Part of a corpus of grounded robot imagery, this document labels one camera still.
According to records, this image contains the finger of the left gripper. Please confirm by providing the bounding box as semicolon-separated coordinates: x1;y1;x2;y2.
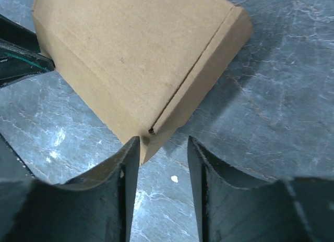
1;41;55;87
0;15;40;53

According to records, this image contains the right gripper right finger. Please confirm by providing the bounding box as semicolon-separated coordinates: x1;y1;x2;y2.
187;137;277;241

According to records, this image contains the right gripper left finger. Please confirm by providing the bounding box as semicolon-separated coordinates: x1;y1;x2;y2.
64;137;140;241

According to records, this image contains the brown cardboard box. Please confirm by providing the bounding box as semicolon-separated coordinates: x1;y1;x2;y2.
32;0;253;163

